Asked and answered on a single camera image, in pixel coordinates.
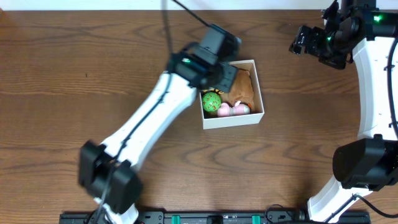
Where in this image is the brown plush toy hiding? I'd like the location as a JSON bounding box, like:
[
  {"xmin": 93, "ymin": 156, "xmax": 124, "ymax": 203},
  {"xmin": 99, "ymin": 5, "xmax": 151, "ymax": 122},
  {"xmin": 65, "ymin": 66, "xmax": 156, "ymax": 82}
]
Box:
[{"xmin": 225, "ymin": 69, "xmax": 254, "ymax": 110}]

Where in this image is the green numbered ball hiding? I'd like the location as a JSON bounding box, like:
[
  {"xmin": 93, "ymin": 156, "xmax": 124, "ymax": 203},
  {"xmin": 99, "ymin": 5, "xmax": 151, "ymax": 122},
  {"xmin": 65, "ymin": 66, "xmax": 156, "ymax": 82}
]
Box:
[{"xmin": 201, "ymin": 92, "xmax": 222, "ymax": 113}]

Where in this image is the pink white pig toy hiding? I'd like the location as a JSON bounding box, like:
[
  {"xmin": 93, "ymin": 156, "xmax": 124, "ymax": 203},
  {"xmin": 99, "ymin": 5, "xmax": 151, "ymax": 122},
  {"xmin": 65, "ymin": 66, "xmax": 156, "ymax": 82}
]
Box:
[{"xmin": 217, "ymin": 101, "xmax": 251, "ymax": 117}]

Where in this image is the grey yellow toy truck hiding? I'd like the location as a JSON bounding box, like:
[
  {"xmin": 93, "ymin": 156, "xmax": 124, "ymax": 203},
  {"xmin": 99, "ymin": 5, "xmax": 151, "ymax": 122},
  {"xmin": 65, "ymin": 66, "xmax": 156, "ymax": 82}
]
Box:
[{"xmin": 201, "ymin": 88, "xmax": 225, "ymax": 95}]

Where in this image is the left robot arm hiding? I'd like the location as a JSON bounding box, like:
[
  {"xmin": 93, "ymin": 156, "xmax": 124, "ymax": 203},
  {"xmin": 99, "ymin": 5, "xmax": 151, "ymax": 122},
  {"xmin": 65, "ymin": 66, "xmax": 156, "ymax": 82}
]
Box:
[{"xmin": 78, "ymin": 49, "xmax": 238, "ymax": 223}]

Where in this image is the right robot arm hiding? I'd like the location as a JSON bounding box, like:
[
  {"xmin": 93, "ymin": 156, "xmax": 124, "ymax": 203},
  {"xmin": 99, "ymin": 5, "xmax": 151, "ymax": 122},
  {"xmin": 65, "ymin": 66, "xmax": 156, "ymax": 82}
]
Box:
[{"xmin": 289, "ymin": 0, "xmax": 397, "ymax": 223}]

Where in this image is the white cardboard box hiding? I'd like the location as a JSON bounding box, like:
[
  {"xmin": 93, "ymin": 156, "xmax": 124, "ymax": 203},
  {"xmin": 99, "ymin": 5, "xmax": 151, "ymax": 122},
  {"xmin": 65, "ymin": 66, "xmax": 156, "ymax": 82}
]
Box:
[{"xmin": 200, "ymin": 60, "xmax": 264, "ymax": 129}]

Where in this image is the left black cable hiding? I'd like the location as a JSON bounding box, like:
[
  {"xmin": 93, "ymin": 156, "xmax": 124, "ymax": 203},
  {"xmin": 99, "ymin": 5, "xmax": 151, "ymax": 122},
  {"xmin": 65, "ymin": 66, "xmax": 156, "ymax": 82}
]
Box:
[{"xmin": 93, "ymin": 0, "xmax": 215, "ymax": 224}]

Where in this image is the black cable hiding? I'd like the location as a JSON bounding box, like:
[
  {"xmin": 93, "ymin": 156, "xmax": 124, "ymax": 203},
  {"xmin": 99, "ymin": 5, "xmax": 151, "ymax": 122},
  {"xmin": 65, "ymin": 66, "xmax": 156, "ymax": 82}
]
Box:
[
  {"xmin": 326, "ymin": 37, "xmax": 398, "ymax": 219},
  {"xmin": 93, "ymin": 0, "xmax": 215, "ymax": 224}
]

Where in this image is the right black cable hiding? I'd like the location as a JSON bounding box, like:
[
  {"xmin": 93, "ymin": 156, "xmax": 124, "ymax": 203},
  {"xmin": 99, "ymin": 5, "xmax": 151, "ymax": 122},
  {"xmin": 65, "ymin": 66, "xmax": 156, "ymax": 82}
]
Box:
[{"xmin": 326, "ymin": 37, "xmax": 398, "ymax": 219}]

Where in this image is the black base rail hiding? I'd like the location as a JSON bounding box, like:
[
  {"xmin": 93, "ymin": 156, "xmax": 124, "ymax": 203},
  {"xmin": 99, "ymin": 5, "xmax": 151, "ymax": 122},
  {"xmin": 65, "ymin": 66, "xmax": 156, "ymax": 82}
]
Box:
[{"xmin": 59, "ymin": 209, "xmax": 371, "ymax": 224}]

